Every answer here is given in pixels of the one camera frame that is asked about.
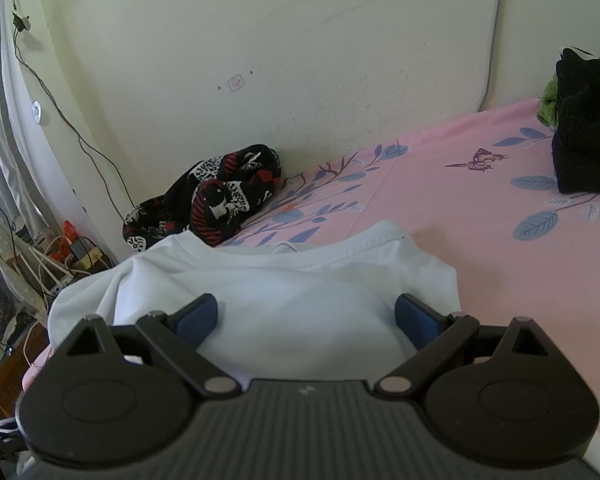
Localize white t-shirt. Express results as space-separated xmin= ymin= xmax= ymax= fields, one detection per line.
xmin=47 ymin=220 xmax=460 ymax=382

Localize black clothes pile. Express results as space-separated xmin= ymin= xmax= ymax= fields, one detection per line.
xmin=552 ymin=48 xmax=600 ymax=194

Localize pink patterned bed sheet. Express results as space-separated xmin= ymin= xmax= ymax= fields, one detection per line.
xmin=220 ymin=100 xmax=600 ymax=467

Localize black red white patterned cloth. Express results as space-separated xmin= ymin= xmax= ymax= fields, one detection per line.
xmin=122 ymin=144 xmax=283 ymax=252

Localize cluttered side table items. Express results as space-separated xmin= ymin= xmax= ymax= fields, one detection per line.
xmin=0 ymin=208 xmax=112 ymax=318

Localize grey curtain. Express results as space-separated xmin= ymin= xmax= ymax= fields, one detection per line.
xmin=0 ymin=0 xmax=62 ymax=241

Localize green cloth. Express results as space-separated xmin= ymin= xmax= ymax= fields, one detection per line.
xmin=536 ymin=75 xmax=558 ymax=129

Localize black wall cable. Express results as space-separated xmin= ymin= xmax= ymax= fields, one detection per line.
xmin=10 ymin=8 xmax=138 ymax=224

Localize grey wall cable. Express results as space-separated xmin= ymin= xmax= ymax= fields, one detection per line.
xmin=476 ymin=0 xmax=507 ymax=113

